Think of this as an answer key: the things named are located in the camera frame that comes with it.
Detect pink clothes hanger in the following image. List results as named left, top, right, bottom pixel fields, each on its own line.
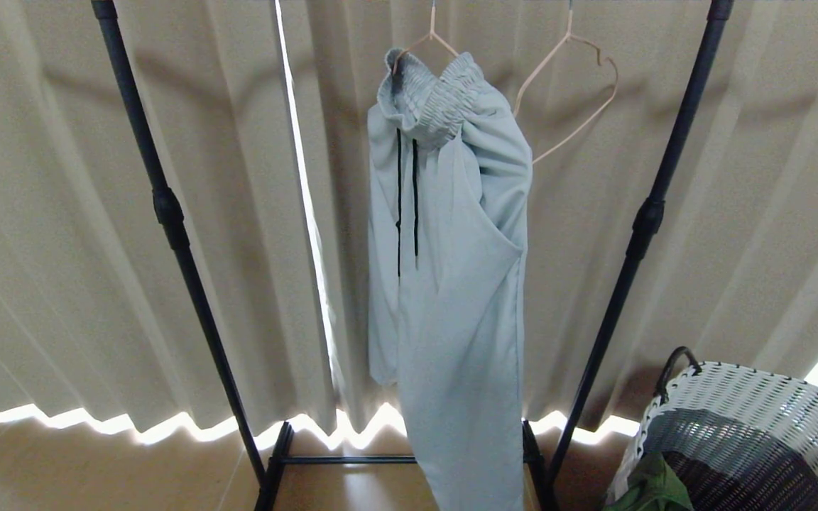
left=513, top=0, right=620, bottom=165
left=390, top=0, right=461, bottom=77

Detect green shirt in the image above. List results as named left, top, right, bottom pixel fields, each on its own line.
left=604, top=452, right=695, bottom=511

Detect black clothes rack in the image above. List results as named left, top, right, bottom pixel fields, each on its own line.
left=91, top=0, right=735, bottom=511

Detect white laundry basket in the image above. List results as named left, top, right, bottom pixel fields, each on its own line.
left=604, top=346, right=818, bottom=511

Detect pale grey shorts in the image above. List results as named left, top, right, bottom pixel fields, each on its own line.
left=367, top=48, right=533, bottom=511

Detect beige curtain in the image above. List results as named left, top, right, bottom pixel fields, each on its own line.
left=0, top=0, right=818, bottom=435

